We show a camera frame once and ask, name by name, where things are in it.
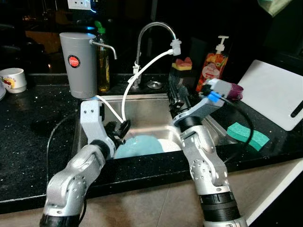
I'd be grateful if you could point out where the teal plate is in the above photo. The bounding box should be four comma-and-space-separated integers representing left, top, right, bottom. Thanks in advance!
114, 135, 164, 159

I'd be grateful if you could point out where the white bowl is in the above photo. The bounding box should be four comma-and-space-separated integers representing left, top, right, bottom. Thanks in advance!
156, 139, 183, 153

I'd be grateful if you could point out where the dark sponge holder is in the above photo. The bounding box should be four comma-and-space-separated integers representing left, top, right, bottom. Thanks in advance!
169, 69, 199, 90

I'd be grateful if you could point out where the red and yellow sponge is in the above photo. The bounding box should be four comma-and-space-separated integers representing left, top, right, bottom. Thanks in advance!
173, 57, 193, 71

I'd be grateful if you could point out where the stainless steel sink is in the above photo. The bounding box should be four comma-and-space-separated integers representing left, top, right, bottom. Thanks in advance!
73, 92, 237, 161

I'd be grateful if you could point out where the orange soap pump bottle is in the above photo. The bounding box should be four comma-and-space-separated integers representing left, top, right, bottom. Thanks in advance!
196, 35, 230, 93

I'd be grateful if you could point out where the white faucet diverter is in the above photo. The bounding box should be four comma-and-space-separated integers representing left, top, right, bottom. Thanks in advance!
170, 38, 182, 56

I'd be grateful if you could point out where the purple cup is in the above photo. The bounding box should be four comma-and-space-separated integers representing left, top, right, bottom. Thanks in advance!
227, 83, 244, 101

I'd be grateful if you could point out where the green-capped oil bottle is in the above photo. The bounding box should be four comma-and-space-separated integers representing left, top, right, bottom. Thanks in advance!
94, 20, 112, 93

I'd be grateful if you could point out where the grey water filter canister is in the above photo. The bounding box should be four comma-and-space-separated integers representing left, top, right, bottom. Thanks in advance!
59, 32, 117, 100

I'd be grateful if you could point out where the teal sponge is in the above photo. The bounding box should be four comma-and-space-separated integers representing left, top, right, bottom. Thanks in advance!
226, 122, 270, 152

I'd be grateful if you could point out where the white cutting board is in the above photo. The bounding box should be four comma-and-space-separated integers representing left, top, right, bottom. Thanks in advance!
237, 59, 303, 131

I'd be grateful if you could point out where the white printed mug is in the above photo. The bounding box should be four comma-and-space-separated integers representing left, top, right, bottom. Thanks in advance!
0, 68, 27, 94

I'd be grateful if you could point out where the green hanging cloth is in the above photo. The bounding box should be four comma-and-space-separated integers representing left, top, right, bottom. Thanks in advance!
258, 0, 292, 17

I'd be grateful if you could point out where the thin white canister hose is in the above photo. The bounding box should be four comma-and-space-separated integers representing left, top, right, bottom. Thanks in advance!
92, 95, 125, 122

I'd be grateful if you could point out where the blue cable clip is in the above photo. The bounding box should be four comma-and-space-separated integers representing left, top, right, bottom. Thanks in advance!
207, 91, 221, 103

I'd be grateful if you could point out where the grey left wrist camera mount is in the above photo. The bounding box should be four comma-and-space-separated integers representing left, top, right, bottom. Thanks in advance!
80, 99, 106, 145

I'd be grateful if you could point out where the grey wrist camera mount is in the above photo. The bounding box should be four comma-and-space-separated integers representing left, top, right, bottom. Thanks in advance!
80, 99, 106, 145
173, 78, 232, 121

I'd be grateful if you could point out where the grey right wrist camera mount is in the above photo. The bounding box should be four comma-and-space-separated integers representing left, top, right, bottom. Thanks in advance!
173, 78, 232, 121

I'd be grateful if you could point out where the white faucet hose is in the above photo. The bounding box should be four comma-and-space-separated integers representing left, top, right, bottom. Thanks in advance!
121, 49, 173, 122

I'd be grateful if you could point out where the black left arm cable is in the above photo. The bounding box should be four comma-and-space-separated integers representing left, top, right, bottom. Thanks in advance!
46, 111, 88, 225

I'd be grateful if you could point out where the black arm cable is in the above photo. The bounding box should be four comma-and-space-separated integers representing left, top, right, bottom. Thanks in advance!
218, 95, 254, 164
46, 111, 88, 225

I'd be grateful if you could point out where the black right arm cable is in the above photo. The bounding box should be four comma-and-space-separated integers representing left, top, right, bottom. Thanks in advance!
218, 95, 254, 164

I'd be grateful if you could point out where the white wall socket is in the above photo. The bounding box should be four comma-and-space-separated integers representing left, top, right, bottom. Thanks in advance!
67, 0, 91, 11

